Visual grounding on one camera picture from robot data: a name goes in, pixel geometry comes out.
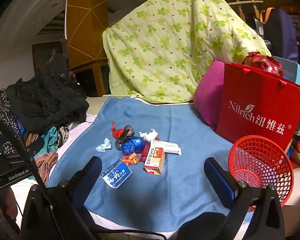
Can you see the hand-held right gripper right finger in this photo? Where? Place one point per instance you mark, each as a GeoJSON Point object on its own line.
{"type": "Point", "coordinates": [220, 182]}

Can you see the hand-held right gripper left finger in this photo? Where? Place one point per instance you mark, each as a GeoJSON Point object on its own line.
{"type": "Point", "coordinates": [90, 172]}

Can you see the blue white toothpaste box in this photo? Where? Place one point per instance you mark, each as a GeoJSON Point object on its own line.
{"type": "Point", "coordinates": [116, 175]}

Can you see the red plastic basket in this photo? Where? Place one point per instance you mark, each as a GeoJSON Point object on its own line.
{"type": "Point", "coordinates": [260, 162]}

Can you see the bright red plastic bag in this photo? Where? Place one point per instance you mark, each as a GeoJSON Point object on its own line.
{"type": "Point", "coordinates": [119, 132]}

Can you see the blue plastic bag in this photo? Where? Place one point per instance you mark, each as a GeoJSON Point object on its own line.
{"type": "Point", "coordinates": [133, 145]}

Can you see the black plastic bag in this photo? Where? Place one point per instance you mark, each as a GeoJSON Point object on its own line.
{"type": "Point", "coordinates": [128, 131]}

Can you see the red yellow medicine box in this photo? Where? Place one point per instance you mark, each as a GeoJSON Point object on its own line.
{"type": "Point", "coordinates": [153, 160]}

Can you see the light blue crumpled tissue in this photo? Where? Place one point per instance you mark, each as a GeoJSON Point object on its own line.
{"type": "Point", "coordinates": [103, 146]}

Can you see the brown cloth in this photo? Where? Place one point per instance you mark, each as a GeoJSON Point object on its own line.
{"type": "Point", "coordinates": [46, 163]}

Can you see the orange candy wrapper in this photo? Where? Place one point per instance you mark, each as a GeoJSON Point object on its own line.
{"type": "Point", "coordinates": [130, 158]}

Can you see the teal cloth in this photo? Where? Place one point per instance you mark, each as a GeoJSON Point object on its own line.
{"type": "Point", "coordinates": [52, 136]}

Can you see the blue towel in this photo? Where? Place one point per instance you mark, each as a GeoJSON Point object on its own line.
{"type": "Point", "coordinates": [165, 192]}

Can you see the long white box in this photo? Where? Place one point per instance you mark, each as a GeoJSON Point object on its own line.
{"type": "Point", "coordinates": [171, 148]}

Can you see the black white dotted garment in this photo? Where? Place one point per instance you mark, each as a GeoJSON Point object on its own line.
{"type": "Point", "coordinates": [0, 110]}

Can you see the white crumpled tissue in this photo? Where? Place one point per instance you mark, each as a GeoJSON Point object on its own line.
{"type": "Point", "coordinates": [147, 135]}

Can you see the black clothing pile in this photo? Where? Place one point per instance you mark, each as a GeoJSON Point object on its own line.
{"type": "Point", "coordinates": [47, 105]}

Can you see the magenta pillow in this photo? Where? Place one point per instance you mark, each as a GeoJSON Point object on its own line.
{"type": "Point", "coordinates": [207, 100]}

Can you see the red paper gift bag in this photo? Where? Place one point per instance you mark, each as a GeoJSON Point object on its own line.
{"type": "Point", "coordinates": [252, 100]}

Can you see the dark red plastic bag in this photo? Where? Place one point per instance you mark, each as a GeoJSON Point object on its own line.
{"type": "Point", "coordinates": [265, 63]}

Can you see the light blue cardboard box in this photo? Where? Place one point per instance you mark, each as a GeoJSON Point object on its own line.
{"type": "Point", "coordinates": [297, 77]}

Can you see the green floral quilt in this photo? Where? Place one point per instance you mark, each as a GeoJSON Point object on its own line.
{"type": "Point", "coordinates": [165, 42]}

